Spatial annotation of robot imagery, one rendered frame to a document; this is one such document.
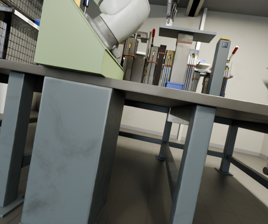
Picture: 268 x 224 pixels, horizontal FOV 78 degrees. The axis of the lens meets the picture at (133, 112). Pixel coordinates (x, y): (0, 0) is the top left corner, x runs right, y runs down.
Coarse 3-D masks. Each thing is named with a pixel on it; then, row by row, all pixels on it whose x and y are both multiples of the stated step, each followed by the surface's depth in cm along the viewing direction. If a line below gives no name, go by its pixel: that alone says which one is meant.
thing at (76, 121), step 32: (64, 96) 69; (96, 96) 67; (64, 128) 69; (96, 128) 67; (32, 160) 71; (64, 160) 69; (96, 160) 67; (32, 192) 71; (64, 192) 69; (96, 192) 73
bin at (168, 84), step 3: (165, 84) 110; (168, 84) 103; (171, 84) 103; (174, 84) 102; (177, 84) 102; (180, 84) 102; (183, 84) 102; (168, 87) 103; (171, 87) 103; (174, 87) 102; (177, 87) 102; (180, 87) 102
